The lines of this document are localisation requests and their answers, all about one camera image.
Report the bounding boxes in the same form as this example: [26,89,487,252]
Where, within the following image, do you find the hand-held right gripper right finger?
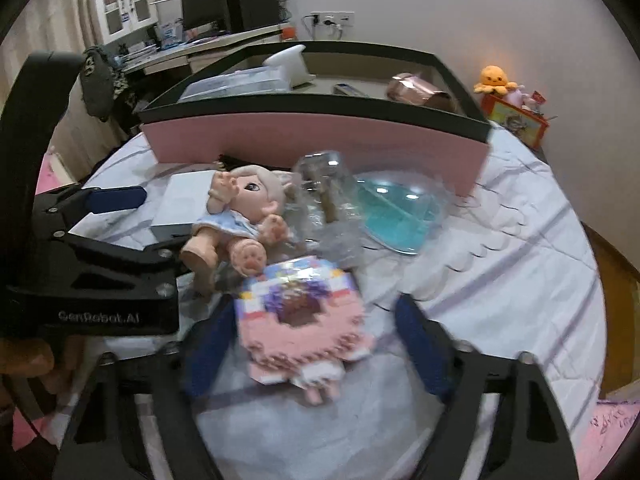
[394,294,573,480]

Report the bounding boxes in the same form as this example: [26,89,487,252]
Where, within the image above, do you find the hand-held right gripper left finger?
[52,305,241,480]

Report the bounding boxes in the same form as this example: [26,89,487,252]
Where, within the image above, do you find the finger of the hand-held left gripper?
[65,232,194,287]
[32,185,149,237]

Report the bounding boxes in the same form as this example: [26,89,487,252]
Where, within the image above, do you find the pink packaged doll card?
[235,255,376,386]

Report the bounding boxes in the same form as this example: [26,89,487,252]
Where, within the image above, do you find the blonde doll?
[179,162,296,298]

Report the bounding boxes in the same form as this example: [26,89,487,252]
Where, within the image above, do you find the clear plastic storage box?
[177,66,293,103]

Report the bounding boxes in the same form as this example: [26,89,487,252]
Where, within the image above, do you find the pink box with black rim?
[137,40,493,198]

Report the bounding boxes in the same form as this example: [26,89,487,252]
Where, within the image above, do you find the white plug adapter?
[262,44,316,88]

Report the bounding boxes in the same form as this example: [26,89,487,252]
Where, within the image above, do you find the rose gold metal cup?
[385,72,453,111]

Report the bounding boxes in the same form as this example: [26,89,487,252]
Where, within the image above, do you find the person's left hand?
[0,335,57,398]

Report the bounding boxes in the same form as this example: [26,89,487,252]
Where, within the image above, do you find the small white box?
[150,172,221,243]

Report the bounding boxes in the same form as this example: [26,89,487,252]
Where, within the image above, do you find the pink blanket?
[40,152,76,191]

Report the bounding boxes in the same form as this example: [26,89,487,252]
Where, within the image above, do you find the dark patterned jacket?
[80,45,133,121]

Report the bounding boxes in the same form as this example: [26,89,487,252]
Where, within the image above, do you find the teal heart-shaped clear case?
[350,170,451,256]

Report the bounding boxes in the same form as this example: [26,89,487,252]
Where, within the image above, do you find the stack of papers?
[122,45,161,68]

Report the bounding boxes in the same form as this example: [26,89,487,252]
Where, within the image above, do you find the blue white desk organizer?
[157,20,183,50]

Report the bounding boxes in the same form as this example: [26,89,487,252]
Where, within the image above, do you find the white desk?
[120,22,293,78]

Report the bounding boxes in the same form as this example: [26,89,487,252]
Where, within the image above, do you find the beige curtain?
[0,0,108,171]

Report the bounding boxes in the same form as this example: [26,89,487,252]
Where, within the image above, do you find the white glass-door cabinet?
[91,0,160,45]

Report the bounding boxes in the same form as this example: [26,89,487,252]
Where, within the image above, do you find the clear plastic packaging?
[290,150,361,223]

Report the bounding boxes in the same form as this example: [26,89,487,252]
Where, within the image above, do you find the pink cloth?
[587,399,640,466]

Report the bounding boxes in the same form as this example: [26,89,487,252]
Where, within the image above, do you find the black computer monitor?
[180,0,231,32]

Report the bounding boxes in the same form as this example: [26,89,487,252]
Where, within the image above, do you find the black computer tower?
[222,0,279,33]

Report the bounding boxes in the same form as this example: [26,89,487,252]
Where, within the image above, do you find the printed tin box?
[481,92,551,150]

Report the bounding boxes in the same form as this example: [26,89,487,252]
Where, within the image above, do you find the pink plush toy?
[505,82,533,108]

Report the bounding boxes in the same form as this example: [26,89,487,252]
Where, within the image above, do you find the orange octopus plush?
[473,65,518,95]

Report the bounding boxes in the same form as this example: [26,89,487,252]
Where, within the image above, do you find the black power cable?
[300,15,346,41]

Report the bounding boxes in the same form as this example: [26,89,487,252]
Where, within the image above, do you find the white wall outlet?
[310,11,356,28]

